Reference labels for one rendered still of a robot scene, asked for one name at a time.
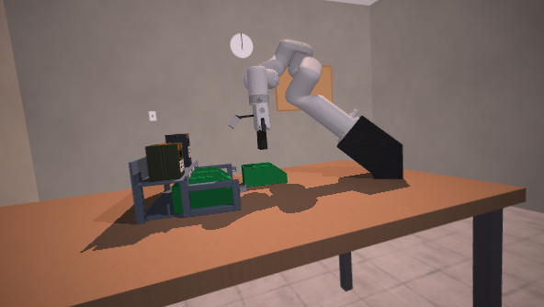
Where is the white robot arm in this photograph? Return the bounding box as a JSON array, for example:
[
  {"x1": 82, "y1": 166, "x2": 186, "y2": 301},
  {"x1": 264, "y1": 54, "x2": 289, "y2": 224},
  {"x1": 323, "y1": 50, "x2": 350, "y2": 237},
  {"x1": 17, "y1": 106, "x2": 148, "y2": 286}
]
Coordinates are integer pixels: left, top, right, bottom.
[{"x1": 244, "y1": 40, "x2": 359, "y2": 142}]

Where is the green bin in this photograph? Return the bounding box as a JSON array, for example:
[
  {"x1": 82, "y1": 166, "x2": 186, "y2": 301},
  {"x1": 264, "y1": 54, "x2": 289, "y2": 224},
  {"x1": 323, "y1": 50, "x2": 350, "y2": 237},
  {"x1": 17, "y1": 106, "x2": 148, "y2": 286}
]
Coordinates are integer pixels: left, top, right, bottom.
[
  {"x1": 193, "y1": 166, "x2": 231, "y2": 179},
  {"x1": 189, "y1": 171, "x2": 231, "y2": 180},
  {"x1": 171, "y1": 176, "x2": 233, "y2": 214},
  {"x1": 242, "y1": 162, "x2": 287, "y2": 187}
]

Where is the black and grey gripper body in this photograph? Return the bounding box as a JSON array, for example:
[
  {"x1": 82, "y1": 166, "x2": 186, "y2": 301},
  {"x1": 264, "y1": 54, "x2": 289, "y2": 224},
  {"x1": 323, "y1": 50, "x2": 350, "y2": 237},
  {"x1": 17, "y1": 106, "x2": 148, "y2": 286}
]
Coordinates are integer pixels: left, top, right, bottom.
[{"x1": 249, "y1": 102, "x2": 270, "y2": 131}]

